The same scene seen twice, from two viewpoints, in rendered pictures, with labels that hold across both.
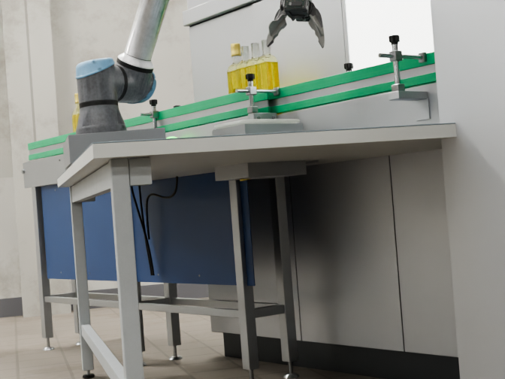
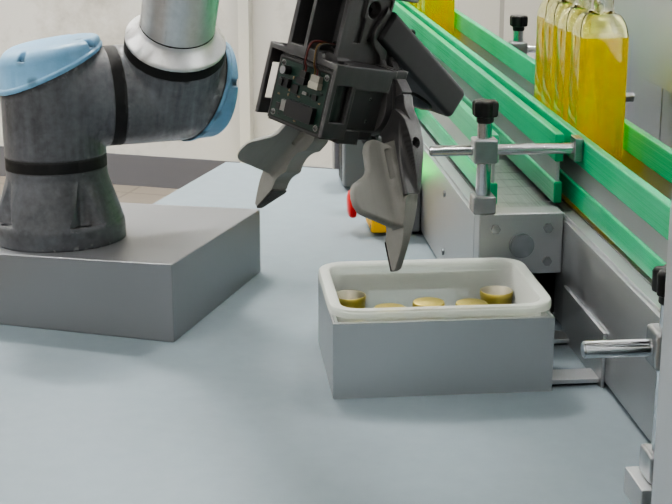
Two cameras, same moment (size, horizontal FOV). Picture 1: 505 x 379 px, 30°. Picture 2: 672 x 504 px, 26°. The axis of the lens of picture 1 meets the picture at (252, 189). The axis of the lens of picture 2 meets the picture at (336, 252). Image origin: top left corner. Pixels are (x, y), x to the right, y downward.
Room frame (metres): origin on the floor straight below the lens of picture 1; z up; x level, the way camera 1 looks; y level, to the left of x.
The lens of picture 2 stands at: (1.58, -0.69, 1.28)
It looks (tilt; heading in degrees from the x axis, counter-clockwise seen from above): 16 degrees down; 31
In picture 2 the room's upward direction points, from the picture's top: straight up
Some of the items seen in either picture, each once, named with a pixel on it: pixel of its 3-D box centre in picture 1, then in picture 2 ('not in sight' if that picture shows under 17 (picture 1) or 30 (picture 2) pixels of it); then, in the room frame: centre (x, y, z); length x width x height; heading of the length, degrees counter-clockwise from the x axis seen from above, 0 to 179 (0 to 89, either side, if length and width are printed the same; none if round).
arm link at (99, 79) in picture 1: (98, 80); (58, 95); (2.83, 0.44, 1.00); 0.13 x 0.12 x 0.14; 142
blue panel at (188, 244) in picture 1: (148, 225); not in sight; (3.76, 0.42, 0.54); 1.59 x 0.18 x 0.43; 37
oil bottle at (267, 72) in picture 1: (268, 86); (596, 102); (3.16, -0.08, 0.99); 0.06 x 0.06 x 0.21; 36
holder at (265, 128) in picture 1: (264, 139); (456, 329); (2.88, -0.05, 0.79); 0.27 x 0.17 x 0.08; 127
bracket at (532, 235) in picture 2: (264, 123); (518, 241); (3.02, -0.05, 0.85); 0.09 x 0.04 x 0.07; 127
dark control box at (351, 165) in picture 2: not in sight; (366, 158); (3.54, 0.44, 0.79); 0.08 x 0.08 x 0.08; 37
